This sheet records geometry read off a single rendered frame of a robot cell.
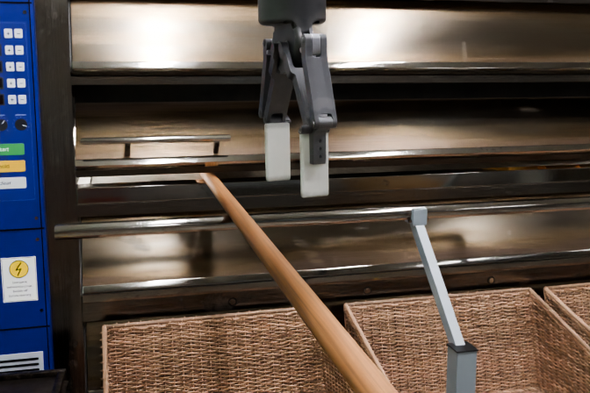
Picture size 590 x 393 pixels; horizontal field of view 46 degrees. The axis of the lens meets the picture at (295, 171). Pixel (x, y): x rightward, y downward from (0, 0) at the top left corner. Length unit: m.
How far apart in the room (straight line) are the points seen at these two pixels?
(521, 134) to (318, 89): 1.29
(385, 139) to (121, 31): 0.69
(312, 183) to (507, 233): 1.34
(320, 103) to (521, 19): 1.36
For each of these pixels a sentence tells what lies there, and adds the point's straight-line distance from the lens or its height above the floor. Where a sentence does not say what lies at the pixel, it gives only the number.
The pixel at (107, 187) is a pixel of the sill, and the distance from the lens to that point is 1.72.
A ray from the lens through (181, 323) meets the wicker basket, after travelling 1.77.
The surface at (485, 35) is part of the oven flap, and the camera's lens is 1.95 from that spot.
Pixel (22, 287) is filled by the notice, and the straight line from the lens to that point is 1.75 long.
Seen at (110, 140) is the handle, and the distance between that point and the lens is 1.59.
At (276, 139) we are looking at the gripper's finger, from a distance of 0.84.
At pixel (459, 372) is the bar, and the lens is 1.36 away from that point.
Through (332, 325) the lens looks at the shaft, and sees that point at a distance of 0.73.
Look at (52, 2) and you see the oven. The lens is 1.71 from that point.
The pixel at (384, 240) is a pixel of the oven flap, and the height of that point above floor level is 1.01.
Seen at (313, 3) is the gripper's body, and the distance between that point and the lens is 0.76.
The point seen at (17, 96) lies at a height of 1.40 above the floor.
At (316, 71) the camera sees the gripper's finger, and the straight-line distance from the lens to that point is 0.72.
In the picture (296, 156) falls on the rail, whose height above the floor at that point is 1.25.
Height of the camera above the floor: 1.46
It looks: 9 degrees down
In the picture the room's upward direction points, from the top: straight up
